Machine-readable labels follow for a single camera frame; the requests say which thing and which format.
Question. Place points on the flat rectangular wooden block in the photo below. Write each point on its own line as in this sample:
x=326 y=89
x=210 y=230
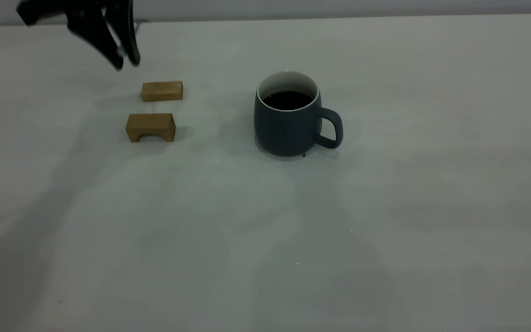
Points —
x=162 y=91

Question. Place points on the dark coffee liquid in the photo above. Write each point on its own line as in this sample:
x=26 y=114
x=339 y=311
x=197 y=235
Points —
x=288 y=100

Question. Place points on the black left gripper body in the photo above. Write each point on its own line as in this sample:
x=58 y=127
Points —
x=62 y=7

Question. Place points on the dark grey ceramic mug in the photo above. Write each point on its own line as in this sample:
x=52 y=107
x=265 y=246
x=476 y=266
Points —
x=284 y=133

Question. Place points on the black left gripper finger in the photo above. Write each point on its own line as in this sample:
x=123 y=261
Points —
x=97 y=39
x=127 y=32

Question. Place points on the arched wooden block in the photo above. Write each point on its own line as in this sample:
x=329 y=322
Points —
x=150 y=123

